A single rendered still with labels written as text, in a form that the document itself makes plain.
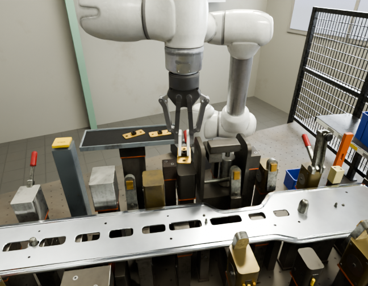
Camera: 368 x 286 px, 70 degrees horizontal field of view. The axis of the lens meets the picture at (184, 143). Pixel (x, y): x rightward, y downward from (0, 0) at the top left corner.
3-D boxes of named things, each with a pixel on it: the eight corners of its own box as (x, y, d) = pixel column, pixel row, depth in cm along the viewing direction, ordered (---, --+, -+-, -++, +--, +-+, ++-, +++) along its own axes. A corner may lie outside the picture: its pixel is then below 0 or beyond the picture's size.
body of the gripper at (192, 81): (164, 74, 60) (166, 112, 65) (202, 74, 60) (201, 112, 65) (167, 66, 67) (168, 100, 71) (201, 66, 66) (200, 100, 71)
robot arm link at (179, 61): (205, 49, 56) (204, 76, 59) (203, 41, 64) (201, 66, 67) (162, 49, 57) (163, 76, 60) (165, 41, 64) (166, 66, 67)
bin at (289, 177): (291, 193, 143) (294, 180, 138) (281, 182, 151) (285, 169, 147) (309, 191, 144) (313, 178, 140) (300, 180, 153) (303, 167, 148)
